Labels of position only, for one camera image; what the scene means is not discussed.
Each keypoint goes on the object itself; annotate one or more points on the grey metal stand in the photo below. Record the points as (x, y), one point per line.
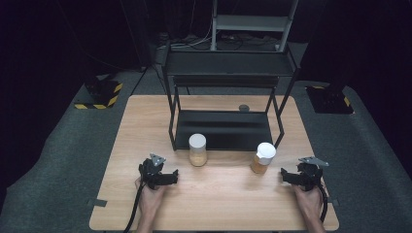
(251, 23)

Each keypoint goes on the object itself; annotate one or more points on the person's left hand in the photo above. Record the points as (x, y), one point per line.
(150, 200)

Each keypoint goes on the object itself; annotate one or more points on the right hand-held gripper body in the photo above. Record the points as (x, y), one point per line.
(309, 176)

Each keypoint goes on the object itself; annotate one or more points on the black two-tier metal rack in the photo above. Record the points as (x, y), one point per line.
(226, 63)

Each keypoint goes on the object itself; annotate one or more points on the amber jar with white lid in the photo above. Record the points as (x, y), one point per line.
(265, 152)

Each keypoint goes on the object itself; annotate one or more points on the grey tape strip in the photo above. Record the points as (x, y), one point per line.
(97, 203)
(334, 202)

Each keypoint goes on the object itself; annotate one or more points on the round dark table grommet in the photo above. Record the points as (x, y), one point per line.
(243, 107)

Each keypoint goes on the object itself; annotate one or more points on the tall jar with white lid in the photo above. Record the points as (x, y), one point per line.
(198, 150)

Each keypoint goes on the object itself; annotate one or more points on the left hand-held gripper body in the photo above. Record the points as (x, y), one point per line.
(149, 173)

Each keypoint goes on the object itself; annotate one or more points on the person's right hand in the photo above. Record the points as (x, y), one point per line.
(310, 202)

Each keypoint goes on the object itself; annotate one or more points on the black yellow striped stand base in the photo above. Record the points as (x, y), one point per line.
(100, 92)
(328, 100)

